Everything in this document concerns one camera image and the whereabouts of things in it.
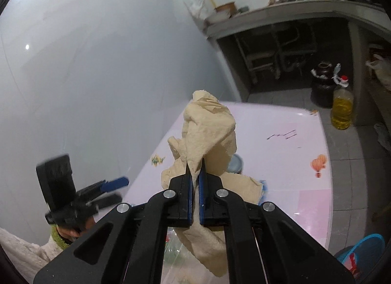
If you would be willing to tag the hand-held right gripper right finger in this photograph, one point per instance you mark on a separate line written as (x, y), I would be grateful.
(201, 201)

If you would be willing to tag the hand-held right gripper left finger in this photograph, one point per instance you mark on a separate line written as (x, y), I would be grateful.
(190, 201)

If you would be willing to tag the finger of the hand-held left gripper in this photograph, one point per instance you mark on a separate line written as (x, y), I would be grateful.
(107, 201)
(114, 184)

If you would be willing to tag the clear plastic bottle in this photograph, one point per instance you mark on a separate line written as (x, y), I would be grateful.
(172, 250)

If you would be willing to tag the beige paper towel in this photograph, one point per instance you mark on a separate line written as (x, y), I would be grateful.
(210, 125)

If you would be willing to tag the blue plastic basket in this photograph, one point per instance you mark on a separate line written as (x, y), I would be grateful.
(365, 249)

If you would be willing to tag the person's left hand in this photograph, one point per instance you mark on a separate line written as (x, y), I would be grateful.
(72, 232)

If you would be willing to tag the pale blue round lid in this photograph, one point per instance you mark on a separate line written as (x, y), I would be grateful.
(237, 165)

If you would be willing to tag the crumpled red snack wrappers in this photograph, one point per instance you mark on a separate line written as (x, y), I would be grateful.
(353, 265)

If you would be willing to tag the black ceramic jar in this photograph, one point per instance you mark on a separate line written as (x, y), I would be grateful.
(322, 88)

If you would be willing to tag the metal sink pipes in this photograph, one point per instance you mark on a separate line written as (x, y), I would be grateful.
(284, 58)

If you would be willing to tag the yellow cooking oil bottle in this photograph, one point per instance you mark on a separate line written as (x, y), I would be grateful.
(342, 108)

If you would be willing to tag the white enamel basin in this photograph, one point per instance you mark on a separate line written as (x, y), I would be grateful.
(215, 20)

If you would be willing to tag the crumpled white floor bag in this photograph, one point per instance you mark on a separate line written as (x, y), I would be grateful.
(383, 134)

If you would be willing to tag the brown rimmed ceramic bowl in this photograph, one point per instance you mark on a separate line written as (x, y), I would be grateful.
(225, 7)

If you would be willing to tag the clear hanging plastic bag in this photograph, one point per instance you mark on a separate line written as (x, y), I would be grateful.
(195, 1)

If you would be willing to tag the grey concrete counter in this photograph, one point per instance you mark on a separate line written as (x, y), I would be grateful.
(275, 15)

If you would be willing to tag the white plastic bag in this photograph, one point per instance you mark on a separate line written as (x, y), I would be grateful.
(380, 70)

